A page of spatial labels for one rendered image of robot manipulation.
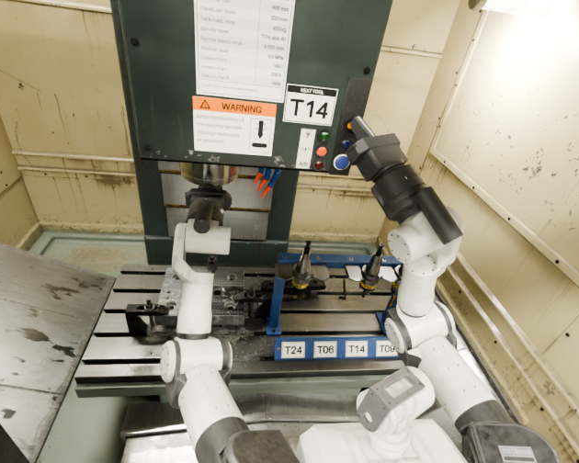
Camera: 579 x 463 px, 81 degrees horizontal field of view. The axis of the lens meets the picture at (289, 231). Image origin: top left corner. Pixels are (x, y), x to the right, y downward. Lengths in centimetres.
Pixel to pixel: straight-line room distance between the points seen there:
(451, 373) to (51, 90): 185
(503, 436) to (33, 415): 135
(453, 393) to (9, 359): 142
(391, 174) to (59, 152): 173
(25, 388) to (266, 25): 137
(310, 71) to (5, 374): 139
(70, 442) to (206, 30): 128
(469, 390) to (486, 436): 8
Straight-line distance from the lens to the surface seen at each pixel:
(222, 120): 69
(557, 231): 125
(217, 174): 88
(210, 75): 68
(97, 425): 147
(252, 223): 158
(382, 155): 65
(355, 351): 124
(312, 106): 69
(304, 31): 67
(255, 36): 66
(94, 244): 222
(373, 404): 53
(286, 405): 127
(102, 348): 128
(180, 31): 67
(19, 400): 154
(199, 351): 74
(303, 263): 98
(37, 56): 192
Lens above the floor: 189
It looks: 35 degrees down
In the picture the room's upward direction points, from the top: 9 degrees clockwise
